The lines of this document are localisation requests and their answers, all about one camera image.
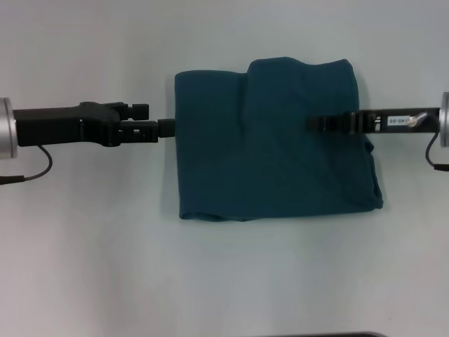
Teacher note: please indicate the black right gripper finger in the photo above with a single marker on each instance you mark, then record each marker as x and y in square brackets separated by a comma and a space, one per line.
[329, 123]

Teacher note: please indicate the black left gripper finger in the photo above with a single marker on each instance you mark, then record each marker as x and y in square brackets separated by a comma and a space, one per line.
[147, 130]
[137, 111]

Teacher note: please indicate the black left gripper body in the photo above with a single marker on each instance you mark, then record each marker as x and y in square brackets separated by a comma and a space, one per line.
[59, 126]

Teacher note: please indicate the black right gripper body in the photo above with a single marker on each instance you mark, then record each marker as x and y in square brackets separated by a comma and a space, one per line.
[393, 121]

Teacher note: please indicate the teal t-shirt with FREE print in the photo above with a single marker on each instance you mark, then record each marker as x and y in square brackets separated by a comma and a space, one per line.
[273, 147]

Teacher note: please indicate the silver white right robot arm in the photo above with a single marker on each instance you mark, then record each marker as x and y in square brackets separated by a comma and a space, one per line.
[445, 119]

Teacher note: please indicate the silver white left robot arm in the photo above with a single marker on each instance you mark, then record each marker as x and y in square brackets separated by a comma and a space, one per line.
[7, 128]

